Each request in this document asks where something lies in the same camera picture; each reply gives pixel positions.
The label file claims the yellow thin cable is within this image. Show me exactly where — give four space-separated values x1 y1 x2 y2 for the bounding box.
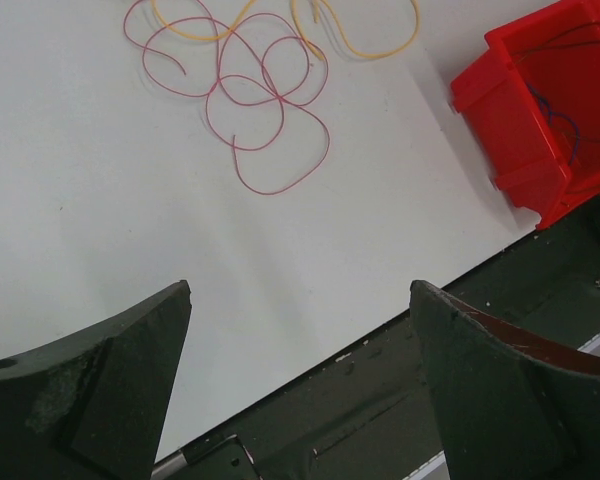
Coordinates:
151 0 421 62

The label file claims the red plastic bin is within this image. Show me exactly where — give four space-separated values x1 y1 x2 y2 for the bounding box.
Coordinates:
450 1 600 230

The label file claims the black thin cable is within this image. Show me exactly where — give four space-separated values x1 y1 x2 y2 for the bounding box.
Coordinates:
517 22 600 146

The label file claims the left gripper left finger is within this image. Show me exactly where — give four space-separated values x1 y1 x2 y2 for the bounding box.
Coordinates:
0 280 191 479

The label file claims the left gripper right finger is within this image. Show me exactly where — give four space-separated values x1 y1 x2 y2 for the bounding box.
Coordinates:
410 280 600 479

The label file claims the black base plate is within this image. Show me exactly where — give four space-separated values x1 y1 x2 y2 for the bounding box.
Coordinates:
156 199 600 479

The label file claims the blue thin cable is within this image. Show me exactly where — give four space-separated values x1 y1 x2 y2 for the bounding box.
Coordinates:
524 79 584 169

